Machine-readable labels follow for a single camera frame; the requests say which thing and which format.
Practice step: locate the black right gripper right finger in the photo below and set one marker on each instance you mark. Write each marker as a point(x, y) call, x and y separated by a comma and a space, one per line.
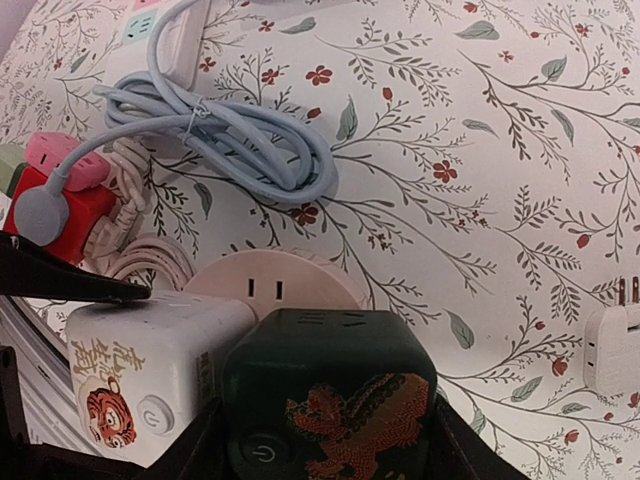
point(460, 454)

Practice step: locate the red cube socket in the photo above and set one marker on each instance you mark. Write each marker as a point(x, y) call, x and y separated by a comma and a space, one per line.
point(86, 208)

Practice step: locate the round pink socket base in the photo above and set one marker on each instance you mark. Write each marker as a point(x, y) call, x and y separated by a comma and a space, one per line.
point(272, 279)

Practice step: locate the white cube adapter red print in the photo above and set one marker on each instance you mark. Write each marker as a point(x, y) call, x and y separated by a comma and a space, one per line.
point(142, 371)

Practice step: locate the grey round plug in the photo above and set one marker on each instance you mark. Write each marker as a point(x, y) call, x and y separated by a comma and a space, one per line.
point(40, 214)

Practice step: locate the white plug adapter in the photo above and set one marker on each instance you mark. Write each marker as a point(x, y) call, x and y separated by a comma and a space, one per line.
point(611, 351)

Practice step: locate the dark green cube adapter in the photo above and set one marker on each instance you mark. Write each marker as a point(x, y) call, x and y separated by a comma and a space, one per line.
point(312, 394)

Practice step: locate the floral patterned table mat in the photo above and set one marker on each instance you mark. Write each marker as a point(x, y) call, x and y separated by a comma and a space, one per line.
point(489, 192)

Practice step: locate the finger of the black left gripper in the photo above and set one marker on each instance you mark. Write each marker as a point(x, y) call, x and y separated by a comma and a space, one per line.
point(29, 271)

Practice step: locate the aluminium front rail frame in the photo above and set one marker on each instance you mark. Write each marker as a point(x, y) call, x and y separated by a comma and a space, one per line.
point(44, 378)

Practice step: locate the green plug adapter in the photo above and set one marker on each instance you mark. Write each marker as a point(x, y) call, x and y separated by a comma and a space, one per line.
point(12, 164)

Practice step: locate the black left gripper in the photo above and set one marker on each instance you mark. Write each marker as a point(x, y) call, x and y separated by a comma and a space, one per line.
point(20, 459)

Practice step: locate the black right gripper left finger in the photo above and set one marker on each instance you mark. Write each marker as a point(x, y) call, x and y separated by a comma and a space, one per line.
point(198, 452)

